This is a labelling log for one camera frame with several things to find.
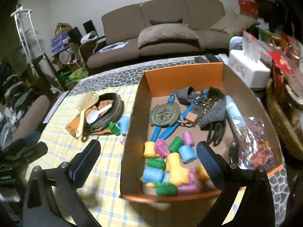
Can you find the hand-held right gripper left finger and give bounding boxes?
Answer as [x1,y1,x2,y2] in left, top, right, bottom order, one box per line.
[22,139,102,227]

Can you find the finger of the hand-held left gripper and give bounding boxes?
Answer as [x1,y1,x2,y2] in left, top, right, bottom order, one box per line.
[26,141,49,165]

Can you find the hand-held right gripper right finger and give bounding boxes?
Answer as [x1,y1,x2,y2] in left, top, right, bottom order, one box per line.
[196,141,276,227]

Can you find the pile of colourful hair rollers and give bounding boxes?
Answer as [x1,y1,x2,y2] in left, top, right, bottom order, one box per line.
[140,131,211,197]

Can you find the brown leather tag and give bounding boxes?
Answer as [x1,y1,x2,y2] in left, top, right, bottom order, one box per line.
[181,112,199,127]

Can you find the orange cardboard box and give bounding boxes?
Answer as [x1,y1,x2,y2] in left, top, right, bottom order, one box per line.
[119,62,284,202]

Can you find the blue plastic tongs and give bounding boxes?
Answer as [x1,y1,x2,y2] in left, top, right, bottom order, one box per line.
[161,90,209,146]

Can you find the metal key ring with chain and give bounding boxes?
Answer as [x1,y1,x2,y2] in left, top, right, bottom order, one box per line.
[191,94,215,116]

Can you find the blue plastic stick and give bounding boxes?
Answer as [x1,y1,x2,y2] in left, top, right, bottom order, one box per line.
[153,94,177,146]

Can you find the round dark coaster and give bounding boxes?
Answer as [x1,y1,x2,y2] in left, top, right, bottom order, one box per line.
[149,102,182,126]

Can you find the stone-pattern covered desktop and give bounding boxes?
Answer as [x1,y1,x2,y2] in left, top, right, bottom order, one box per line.
[55,55,291,227]

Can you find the yellow checked tablecloth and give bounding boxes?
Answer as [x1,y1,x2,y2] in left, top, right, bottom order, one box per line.
[39,85,247,227]

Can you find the black hair claw clip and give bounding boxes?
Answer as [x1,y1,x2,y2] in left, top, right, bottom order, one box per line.
[207,120,227,146]

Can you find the brown padded chair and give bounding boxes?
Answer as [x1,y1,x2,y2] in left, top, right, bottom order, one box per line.
[12,95,51,139]

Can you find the green hair roller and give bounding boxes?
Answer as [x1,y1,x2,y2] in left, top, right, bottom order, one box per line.
[108,122,122,136]

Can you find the white plastic scoop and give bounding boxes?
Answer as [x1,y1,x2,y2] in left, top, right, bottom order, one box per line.
[86,105,112,124]

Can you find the bag of colourful rubber bands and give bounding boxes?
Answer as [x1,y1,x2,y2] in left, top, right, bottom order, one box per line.
[230,117,276,171]

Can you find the coiled dark textured belt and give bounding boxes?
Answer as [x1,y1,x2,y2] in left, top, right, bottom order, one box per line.
[89,93,125,133]

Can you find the grey felt cloth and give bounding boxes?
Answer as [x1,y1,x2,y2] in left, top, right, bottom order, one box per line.
[176,86,228,127]

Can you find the blue hair roller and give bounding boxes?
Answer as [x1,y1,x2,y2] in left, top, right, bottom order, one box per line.
[118,116,130,135]

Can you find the white tube bottle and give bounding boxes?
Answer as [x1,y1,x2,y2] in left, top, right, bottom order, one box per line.
[225,95,247,139]

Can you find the beige wooden hairbrush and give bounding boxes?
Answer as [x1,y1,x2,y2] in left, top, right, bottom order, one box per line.
[75,92,100,139]

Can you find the hanging clothes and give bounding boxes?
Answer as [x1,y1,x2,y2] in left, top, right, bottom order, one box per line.
[0,61,39,123]

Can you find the wicker basket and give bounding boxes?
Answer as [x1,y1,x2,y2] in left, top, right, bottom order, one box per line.
[266,78,303,158]

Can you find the green bag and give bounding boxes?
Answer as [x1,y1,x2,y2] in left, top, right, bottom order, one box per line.
[60,68,88,84]

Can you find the white tissue box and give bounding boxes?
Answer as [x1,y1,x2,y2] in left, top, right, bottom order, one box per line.
[228,37,271,88]

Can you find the black keypad remote control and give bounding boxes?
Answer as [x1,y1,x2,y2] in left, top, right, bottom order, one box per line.
[205,54,221,63]

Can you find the stack of blue boxes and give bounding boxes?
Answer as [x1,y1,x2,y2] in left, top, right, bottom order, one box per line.
[50,34,71,53]

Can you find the papers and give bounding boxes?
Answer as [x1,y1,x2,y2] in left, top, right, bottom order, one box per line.
[98,41,130,53]

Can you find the pastel round container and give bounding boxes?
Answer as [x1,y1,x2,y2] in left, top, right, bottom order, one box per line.
[229,36,244,51]

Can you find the black box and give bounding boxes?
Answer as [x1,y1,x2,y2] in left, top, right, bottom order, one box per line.
[69,27,83,43]

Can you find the white headset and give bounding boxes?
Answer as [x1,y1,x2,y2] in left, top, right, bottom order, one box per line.
[80,31,98,44]

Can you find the red packets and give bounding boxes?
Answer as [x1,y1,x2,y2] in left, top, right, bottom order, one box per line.
[271,51,297,75]

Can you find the clear red-print plastic bag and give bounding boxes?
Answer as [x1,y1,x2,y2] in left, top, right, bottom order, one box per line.
[242,30,275,63]

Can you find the large brown cushion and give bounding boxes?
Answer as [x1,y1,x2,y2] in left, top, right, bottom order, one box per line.
[137,25,201,51]

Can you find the black panel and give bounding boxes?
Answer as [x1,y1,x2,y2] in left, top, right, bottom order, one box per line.
[82,19,95,35]

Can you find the white metal rack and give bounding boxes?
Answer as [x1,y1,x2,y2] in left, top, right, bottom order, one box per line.
[11,7,48,78]

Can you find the beige cushion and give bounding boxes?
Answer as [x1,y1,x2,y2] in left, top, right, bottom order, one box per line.
[209,12,259,35]

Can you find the brown sofa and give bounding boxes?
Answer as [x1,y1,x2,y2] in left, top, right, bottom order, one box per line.
[86,0,259,69]

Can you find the red boxes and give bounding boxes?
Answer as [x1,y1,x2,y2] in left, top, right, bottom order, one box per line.
[238,0,260,17]

